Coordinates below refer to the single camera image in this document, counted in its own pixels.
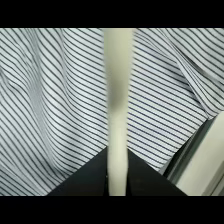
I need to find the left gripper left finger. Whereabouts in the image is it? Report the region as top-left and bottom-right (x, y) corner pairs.
(48, 146), (110, 197)

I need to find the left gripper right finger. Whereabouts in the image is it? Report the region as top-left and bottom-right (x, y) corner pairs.
(126, 151), (188, 197)

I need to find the black white striped shirt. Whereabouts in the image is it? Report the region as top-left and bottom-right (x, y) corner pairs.
(0, 27), (224, 197)

